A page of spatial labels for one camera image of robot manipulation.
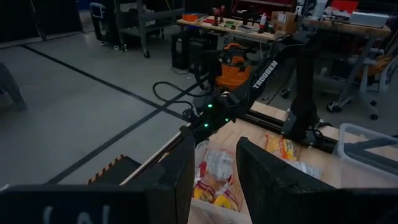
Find red Maruchan noodle packet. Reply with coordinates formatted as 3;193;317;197
213;183;243;213
192;174;218;203

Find orange tray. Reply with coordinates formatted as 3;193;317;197
182;12;200;23

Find black hazard-striped floor mat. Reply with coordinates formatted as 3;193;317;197
88;154;142;186

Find small white monitor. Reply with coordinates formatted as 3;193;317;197
89;1;106;19

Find wooden workbench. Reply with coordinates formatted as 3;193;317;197
176;14;282;44

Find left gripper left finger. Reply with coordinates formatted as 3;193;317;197
0;125;196;224

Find cardboard box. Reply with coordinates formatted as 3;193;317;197
271;11;299;35

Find black box under workbench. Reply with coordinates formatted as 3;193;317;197
170;30;219;71

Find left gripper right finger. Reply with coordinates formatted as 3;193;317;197
235;136;398;224

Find orange shop vacuum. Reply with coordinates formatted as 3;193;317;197
214;42;253;91

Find grey wheeled cart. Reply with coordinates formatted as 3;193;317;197
114;0;187;59

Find wooden table grey legs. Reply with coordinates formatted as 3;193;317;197
306;17;393;105

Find clear plastic bin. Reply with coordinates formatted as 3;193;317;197
187;139;253;224
334;123;398;184

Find grey box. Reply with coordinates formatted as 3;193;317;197
349;11;390;29

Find grey office chair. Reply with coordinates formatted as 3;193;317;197
326;46;398;121

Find red cordless drill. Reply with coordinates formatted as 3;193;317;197
211;4;226;27

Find black vacuum hose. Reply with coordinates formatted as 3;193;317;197
151;46;224;108

